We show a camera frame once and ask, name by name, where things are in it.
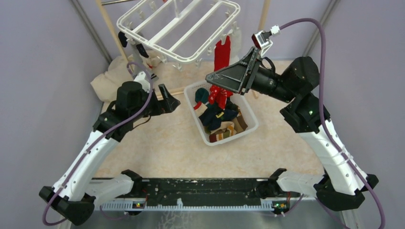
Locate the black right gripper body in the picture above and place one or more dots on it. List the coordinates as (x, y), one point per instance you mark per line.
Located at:
(267, 82)

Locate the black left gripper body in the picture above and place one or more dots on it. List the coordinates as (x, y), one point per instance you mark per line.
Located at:
(154, 107)

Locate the white plastic laundry basket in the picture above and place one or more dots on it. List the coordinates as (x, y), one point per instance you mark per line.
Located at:
(235, 102)

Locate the red plain sock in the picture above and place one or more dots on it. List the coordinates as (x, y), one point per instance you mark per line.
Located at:
(222, 54)

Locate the navy buckle christmas sock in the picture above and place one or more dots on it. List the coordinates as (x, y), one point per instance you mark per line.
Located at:
(213, 117)

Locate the white plastic sock hanger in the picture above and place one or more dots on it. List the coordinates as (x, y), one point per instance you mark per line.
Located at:
(182, 31)

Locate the dark navy sock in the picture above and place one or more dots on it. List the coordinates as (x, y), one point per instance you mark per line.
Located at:
(123, 39)

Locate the red snowflake sock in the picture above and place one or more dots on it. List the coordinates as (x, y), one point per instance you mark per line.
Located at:
(219, 95)

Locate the white grey sock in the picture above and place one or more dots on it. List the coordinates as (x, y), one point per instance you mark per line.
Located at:
(140, 55)

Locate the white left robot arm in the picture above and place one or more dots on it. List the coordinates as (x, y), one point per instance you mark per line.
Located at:
(73, 196)

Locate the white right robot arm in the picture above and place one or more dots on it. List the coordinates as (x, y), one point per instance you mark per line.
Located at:
(342, 185)

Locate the teal sock in basket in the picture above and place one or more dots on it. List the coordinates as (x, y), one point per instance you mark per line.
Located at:
(201, 98)

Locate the white fluffy sock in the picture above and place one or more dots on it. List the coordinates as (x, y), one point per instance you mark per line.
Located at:
(236, 44)

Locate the brown cloth in basket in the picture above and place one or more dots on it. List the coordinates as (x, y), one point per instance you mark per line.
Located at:
(239, 123)

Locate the beige crumpled cloth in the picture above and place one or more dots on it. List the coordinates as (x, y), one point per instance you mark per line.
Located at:
(106, 84)

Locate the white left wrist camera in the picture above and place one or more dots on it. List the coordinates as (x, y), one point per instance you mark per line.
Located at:
(143, 79)

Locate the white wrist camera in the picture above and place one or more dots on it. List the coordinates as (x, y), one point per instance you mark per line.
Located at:
(262, 41)
(143, 79)

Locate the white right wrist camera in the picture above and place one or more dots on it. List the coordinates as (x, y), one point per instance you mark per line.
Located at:
(262, 41)

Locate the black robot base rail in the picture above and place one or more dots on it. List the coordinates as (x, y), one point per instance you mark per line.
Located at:
(205, 194)

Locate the wooden drying rack frame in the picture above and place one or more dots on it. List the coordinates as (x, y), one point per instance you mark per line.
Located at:
(177, 73)

